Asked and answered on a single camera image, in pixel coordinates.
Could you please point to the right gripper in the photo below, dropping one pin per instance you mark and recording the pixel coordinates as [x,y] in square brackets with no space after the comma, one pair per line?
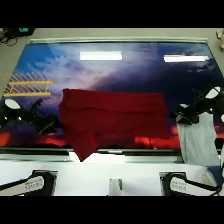
[186,114]

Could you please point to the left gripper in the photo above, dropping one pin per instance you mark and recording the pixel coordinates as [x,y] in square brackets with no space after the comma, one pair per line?
[50,124]

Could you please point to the red T-shirt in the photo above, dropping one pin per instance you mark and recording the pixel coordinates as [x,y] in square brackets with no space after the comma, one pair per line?
[113,116]

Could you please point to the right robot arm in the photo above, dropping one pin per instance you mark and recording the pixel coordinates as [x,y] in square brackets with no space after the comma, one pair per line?
[213,103]

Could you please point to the pale grey garment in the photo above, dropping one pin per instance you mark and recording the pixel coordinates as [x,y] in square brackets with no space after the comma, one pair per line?
[198,143]

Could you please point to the blue garment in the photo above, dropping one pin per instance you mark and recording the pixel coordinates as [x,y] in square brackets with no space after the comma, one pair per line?
[216,174]

